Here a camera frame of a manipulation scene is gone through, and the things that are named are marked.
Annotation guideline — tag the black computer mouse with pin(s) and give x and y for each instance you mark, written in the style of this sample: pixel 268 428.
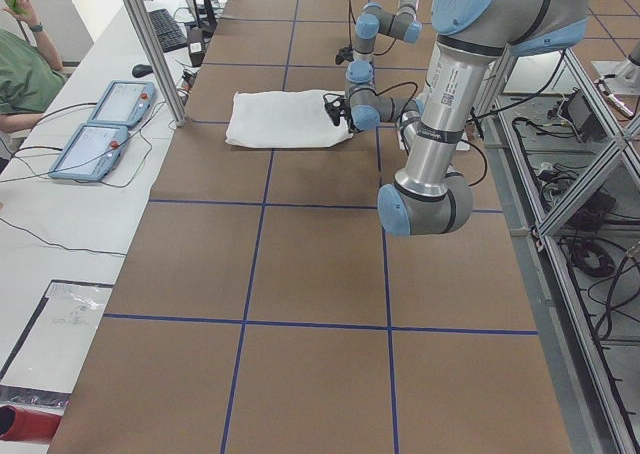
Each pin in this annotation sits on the black computer mouse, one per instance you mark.
pixel 141 70

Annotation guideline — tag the upper blue teach pendant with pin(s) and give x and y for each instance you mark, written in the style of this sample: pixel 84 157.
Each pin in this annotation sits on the upper blue teach pendant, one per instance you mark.
pixel 124 103

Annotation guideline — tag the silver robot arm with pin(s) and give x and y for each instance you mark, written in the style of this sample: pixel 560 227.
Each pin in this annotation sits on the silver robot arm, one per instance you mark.
pixel 374 20
pixel 427 195

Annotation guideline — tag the person in green shirt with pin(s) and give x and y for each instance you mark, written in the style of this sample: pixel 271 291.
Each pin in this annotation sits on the person in green shirt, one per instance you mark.
pixel 31 74

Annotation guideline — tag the red cylinder object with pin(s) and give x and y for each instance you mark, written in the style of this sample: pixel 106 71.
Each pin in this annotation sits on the red cylinder object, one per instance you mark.
pixel 20 424

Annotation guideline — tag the black keyboard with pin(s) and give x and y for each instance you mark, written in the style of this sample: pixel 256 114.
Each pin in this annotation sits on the black keyboard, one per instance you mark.
pixel 167 30

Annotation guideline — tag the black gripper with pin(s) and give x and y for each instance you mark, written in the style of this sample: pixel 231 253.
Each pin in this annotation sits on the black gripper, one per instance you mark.
pixel 350 122

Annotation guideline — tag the white long-sleeve printed shirt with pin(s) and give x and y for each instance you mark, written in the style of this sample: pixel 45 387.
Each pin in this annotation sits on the white long-sleeve printed shirt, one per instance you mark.
pixel 283 120

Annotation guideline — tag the blue teach pendant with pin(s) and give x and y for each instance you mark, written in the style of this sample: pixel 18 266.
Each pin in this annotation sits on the blue teach pendant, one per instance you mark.
pixel 124 103
pixel 91 153

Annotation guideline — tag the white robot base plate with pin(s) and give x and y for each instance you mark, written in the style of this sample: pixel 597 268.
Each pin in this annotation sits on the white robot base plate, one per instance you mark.
pixel 411 129

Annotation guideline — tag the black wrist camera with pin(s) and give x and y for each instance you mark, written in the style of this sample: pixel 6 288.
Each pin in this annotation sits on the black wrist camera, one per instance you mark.
pixel 334 105
pixel 344 54

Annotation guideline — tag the aluminium frame post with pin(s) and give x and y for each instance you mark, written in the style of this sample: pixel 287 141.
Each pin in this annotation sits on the aluminium frame post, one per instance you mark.
pixel 142 25

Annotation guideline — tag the clear plastic document sleeve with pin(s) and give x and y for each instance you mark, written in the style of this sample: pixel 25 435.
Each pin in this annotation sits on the clear plastic document sleeve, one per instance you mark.
pixel 52 348

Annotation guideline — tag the lower blue teach pendant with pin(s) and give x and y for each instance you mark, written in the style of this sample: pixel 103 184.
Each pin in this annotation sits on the lower blue teach pendant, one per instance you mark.
pixel 91 153

